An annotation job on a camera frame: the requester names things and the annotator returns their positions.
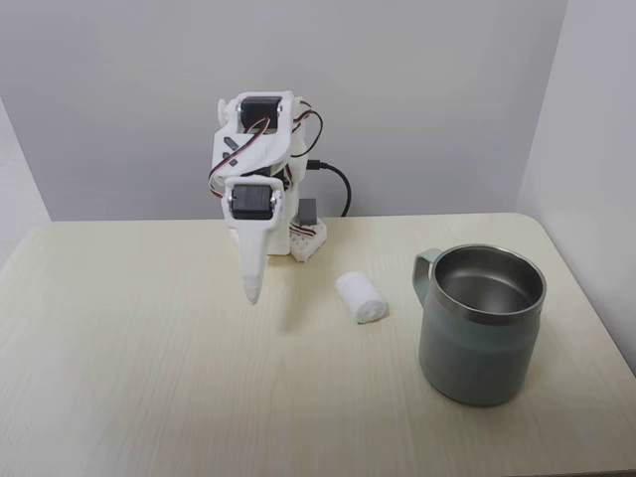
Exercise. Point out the white gauze dressing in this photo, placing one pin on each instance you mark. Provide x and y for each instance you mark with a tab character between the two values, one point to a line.
362	297

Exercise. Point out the grey table clamp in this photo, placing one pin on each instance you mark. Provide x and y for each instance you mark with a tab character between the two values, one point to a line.
308	211

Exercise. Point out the grey steel mug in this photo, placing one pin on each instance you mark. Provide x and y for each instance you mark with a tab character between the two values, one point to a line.
477	348

